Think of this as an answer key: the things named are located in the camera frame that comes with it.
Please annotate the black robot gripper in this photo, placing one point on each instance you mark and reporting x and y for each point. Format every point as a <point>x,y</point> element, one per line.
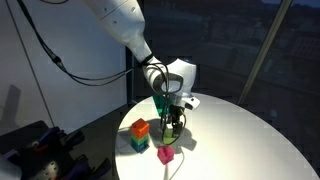
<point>173,118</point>

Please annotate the lime green cube block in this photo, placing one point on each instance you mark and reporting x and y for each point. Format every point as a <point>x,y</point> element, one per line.
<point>168,134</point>

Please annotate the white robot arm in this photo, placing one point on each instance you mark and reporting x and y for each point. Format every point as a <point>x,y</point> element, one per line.
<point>124,21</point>

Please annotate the pink cube block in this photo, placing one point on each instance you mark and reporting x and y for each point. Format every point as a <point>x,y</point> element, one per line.
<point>165,154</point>

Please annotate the orange cube block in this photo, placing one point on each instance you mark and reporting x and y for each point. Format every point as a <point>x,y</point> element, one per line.
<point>140,128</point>

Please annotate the dark green cube block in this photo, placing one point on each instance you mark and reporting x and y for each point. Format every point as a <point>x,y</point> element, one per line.
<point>139,141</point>

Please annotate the blue cube block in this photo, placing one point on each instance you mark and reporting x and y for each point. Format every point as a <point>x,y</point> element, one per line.
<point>139,147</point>

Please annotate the round white table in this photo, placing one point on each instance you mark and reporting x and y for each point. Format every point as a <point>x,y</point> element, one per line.
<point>221,141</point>

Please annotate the purple spring clamp upper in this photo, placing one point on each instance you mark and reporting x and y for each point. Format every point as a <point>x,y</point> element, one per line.
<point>57,139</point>

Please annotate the perforated metal board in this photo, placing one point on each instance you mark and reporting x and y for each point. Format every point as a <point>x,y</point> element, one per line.
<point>50,171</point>

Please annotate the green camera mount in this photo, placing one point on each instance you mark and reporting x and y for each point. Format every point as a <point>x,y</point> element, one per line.
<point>162,104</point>

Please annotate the grey diagonal window frame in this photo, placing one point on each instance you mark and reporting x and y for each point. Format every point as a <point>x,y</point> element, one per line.
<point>276,23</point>

